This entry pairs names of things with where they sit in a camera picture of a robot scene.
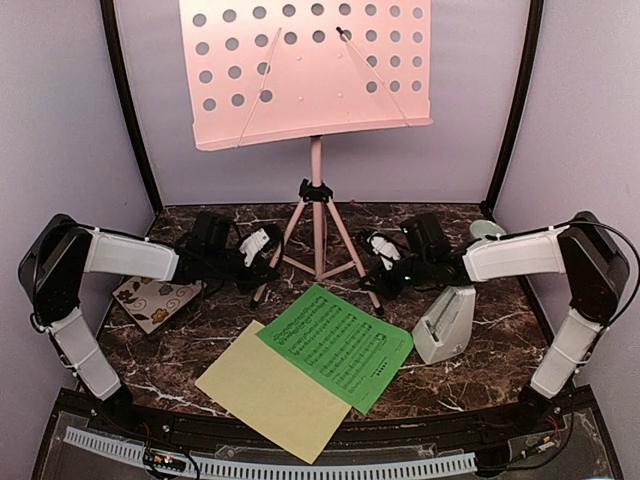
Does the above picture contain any white metronome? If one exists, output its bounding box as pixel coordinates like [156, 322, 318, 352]
[412, 286, 476, 365]

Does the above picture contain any yellow paper sheet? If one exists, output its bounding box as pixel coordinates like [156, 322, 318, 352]
[194, 319, 354, 465]

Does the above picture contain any grey slotted cable duct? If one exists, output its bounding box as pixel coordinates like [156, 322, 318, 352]
[63, 427, 477, 480]

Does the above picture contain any small circuit board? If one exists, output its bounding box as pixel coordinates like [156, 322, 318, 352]
[143, 450, 187, 474]

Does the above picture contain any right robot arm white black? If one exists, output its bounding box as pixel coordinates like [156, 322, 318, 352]
[360, 211, 631, 434]

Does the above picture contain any floral square tile coaster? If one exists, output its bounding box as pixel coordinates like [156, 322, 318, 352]
[112, 277, 204, 334]

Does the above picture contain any black front rail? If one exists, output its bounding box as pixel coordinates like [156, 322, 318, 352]
[124, 404, 526, 454]

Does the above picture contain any pink perforated music stand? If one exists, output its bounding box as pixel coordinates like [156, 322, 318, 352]
[178, 0, 434, 317]

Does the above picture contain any left black frame post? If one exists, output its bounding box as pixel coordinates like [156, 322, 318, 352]
[99, 0, 164, 216]

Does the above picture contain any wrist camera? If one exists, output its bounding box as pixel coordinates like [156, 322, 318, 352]
[360, 230, 402, 271]
[238, 224, 282, 267]

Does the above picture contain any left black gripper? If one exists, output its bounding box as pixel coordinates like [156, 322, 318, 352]
[204, 249, 278, 295]

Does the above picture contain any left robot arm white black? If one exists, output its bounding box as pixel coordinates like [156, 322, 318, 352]
[17, 212, 284, 436]

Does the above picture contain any pale green ceramic bowl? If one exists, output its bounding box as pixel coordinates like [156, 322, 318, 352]
[469, 220, 506, 239]

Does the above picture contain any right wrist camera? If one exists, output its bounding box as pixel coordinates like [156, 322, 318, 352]
[360, 230, 402, 271]

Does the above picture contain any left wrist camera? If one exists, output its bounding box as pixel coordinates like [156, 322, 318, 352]
[238, 224, 282, 267]

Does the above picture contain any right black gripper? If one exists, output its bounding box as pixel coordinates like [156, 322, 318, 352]
[361, 251, 433, 300]

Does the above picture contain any black frame post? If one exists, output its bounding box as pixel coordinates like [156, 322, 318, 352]
[480, 0, 545, 219]
[99, 0, 164, 216]

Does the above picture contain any right black frame post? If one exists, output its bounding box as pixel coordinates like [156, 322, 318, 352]
[480, 0, 545, 219]

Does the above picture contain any green sheet music page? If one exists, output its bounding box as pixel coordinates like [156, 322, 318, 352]
[258, 285, 414, 415]

